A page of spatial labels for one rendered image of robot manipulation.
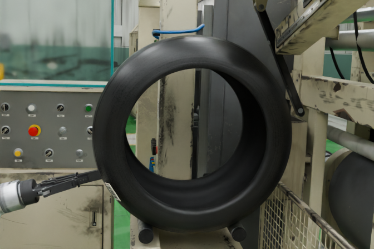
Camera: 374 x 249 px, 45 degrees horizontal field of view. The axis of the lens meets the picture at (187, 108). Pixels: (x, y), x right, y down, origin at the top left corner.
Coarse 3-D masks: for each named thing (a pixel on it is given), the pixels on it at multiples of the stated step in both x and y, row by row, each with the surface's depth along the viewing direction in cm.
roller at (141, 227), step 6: (138, 222) 142; (144, 222) 138; (138, 228) 138; (144, 228) 134; (150, 228) 135; (138, 234) 134; (144, 234) 133; (150, 234) 133; (144, 240) 133; (150, 240) 134
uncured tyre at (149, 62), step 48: (144, 48) 130; (192, 48) 126; (240, 48) 131; (240, 96) 158; (96, 144) 129; (240, 144) 161; (288, 144) 135; (144, 192) 129; (192, 192) 160; (240, 192) 134
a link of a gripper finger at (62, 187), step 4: (68, 180) 136; (72, 180) 135; (56, 184) 135; (60, 184) 134; (64, 184) 134; (68, 184) 135; (44, 188) 132; (48, 188) 133; (52, 188) 133; (56, 188) 134; (60, 188) 134; (64, 188) 134; (68, 188) 135; (52, 192) 133; (56, 192) 134; (44, 196) 132
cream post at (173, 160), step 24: (168, 0) 161; (192, 0) 162; (168, 24) 162; (192, 24) 163; (192, 72) 166; (168, 96) 166; (192, 96) 167; (168, 120) 167; (192, 120) 168; (168, 144) 168; (192, 144) 170; (168, 168) 170
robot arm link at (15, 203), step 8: (0, 184) 136; (8, 184) 135; (16, 184) 135; (0, 192) 133; (8, 192) 133; (16, 192) 133; (0, 200) 133; (8, 200) 133; (16, 200) 133; (8, 208) 134; (16, 208) 135
